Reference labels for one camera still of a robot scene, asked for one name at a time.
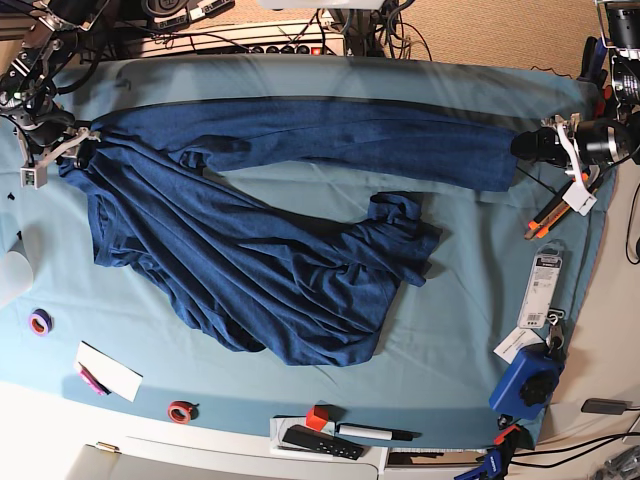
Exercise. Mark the black remote control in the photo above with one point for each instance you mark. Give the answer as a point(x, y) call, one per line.
point(317, 442)

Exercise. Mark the red tape roll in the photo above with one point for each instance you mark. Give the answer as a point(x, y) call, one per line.
point(182, 412)

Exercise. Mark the white label card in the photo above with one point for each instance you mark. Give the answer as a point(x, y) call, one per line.
point(516, 340)

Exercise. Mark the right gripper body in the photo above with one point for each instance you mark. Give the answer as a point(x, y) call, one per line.
point(68, 148)

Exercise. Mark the orange black utility knife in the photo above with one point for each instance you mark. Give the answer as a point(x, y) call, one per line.
point(557, 208)

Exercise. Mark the packaged tool blister pack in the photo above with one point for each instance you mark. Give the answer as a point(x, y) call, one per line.
point(541, 285)

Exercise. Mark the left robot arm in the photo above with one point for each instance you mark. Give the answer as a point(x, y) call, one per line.
point(587, 150)

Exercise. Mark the dark blue t-shirt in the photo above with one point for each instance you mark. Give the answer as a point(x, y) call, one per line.
point(248, 275)

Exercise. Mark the blue spring clamp top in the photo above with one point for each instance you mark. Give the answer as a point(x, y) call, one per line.
point(593, 61)

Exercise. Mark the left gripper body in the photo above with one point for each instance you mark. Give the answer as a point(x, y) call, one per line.
point(572, 134)

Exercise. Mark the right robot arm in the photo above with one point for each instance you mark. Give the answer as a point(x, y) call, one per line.
point(59, 31)

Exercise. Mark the blue box with knob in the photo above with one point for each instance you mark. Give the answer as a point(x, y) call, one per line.
point(528, 383)

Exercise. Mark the orange black clamp top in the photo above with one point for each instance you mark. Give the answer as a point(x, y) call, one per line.
point(602, 100)

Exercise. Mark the red cube block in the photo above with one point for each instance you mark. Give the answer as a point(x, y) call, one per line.
point(317, 418)

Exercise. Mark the light blue table cloth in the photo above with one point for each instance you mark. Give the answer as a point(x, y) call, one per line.
point(434, 370)

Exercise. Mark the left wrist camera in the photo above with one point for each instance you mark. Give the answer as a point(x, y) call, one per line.
point(578, 198)

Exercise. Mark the white paper card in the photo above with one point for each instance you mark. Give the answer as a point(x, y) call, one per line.
point(119, 379)

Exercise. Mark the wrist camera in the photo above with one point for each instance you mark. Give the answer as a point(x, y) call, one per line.
point(33, 177)
point(578, 198)

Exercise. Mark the pink marker pen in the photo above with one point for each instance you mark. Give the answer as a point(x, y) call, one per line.
point(96, 386)

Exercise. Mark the white translucent cup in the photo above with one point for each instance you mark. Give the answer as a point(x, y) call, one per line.
point(16, 277)

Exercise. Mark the black phone device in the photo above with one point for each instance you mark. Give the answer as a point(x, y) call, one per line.
point(604, 406)

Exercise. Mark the orange clamp bottom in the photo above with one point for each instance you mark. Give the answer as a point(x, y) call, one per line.
point(509, 434)

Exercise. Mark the white marker pen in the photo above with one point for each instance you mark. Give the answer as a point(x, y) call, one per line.
point(375, 433)

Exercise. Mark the power strip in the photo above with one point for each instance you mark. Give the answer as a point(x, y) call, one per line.
point(289, 37)

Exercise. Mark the blue spring clamp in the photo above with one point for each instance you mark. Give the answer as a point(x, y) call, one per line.
point(593, 61)
point(494, 466)

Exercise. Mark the blue spring clamp bottom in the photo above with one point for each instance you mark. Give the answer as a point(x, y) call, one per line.
point(494, 466)

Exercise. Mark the purple tape roll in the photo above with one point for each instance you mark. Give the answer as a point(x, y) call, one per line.
point(40, 322)

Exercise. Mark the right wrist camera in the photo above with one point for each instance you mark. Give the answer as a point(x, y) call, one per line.
point(33, 177)

